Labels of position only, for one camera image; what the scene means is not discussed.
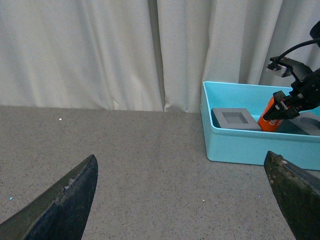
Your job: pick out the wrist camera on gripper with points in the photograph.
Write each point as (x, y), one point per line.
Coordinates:
(288, 67)

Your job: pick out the gray block with square hole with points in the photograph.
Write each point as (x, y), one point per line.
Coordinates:
(234, 118)

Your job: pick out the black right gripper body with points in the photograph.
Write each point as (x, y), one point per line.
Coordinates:
(305, 95)

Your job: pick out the light blue plastic box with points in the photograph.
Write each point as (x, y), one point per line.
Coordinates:
(246, 146)

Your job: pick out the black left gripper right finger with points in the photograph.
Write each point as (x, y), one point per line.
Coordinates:
(297, 193)

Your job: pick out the white curtain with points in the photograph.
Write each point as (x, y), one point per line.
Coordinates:
(145, 55)

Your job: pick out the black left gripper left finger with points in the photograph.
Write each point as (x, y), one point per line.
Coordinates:
(59, 213)

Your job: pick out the gray block with round hole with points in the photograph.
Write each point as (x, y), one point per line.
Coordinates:
(307, 123)

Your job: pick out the orange cylinder part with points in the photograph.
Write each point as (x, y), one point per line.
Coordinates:
(268, 125)

